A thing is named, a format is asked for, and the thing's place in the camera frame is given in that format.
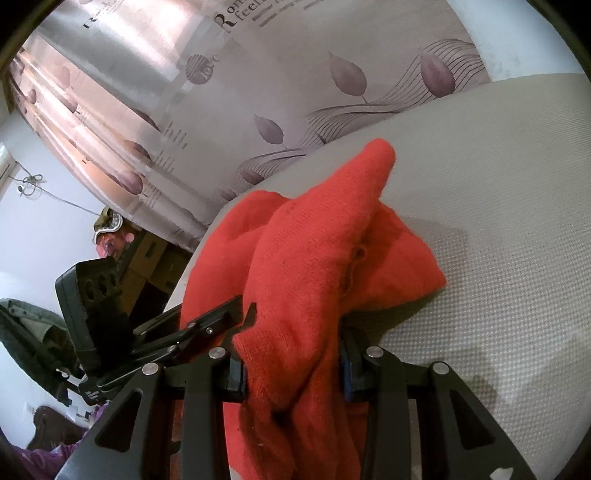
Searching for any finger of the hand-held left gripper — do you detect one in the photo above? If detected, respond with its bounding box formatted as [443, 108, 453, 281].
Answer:
[79, 302, 258, 398]
[133, 295, 245, 345]

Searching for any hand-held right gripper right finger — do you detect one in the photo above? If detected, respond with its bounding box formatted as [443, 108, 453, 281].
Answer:
[339, 325, 539, 480]

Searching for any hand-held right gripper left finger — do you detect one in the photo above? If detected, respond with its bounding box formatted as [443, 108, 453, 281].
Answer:
[58, 346, 250, 480]

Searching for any red knit sweater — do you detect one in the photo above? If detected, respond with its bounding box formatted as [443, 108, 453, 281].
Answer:
[178, 137, 448, 480]

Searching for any dark green jacket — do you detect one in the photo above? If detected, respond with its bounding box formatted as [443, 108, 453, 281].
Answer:
[0, 298, 81, 398]

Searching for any brown cardboard box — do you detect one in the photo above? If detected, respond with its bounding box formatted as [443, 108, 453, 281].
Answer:
[122, 231, 195, 296]

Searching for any dark brown cloth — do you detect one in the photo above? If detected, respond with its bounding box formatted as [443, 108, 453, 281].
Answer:
[31, 404, 89, 449]

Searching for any purple cloth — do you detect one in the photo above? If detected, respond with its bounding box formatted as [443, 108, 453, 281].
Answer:
[13, 440, 85, 480]

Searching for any beige woven bed mat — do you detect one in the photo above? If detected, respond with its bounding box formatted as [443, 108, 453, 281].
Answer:
[164, 71, 591, 480]

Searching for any leaf print curtain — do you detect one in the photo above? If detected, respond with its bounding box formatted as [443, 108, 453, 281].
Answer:
[9, 0, 490, 252]

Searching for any thin wall cable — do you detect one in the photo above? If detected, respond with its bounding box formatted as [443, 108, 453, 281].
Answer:
[16, 172, 103, 217]

